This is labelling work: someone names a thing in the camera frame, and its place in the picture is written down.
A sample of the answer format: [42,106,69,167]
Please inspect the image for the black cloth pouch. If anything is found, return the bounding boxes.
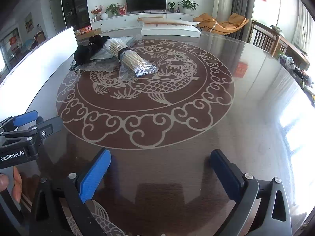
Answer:
[74,35,110,65]

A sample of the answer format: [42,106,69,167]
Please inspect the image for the cotton swab bag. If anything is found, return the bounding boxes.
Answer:
[104,38,158,77]

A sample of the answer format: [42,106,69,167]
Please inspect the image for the person left hand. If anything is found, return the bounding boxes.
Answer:
[0,166,24,204]

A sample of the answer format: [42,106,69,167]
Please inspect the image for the white storage box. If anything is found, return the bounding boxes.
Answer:
[0,27,77,120]

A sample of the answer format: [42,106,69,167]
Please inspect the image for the dark display cabinet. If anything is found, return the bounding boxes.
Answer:
[61,0,90,30]

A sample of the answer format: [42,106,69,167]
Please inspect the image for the red flower vase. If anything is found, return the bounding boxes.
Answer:
[90,5,104,21]

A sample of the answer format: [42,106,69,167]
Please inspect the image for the green potted plant left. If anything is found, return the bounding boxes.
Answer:
[106,3,121,17]

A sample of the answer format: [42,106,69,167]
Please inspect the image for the green potted plant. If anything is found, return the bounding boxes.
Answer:
[178,0,199,13]
[106,3,121,17]

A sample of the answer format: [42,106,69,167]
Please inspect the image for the white tv cabinet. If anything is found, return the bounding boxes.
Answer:
[91,12,198,33]

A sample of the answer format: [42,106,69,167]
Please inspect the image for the white flat carton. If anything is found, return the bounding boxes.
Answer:
[139,17,201,38]

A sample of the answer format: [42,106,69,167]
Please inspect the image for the black flat television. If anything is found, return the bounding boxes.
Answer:
[126,0,167,12]

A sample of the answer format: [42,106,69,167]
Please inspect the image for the wooden side table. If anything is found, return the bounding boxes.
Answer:
[277,35,310,70]

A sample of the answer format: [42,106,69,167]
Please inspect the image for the wooden dining chair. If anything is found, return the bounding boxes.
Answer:
[247,20,280,56]

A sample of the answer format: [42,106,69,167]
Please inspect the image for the orange lounge chair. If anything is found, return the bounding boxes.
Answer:
[193,13,249,35]

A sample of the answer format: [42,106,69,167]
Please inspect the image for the green potted plant right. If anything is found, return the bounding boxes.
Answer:
[178,0,199,13]

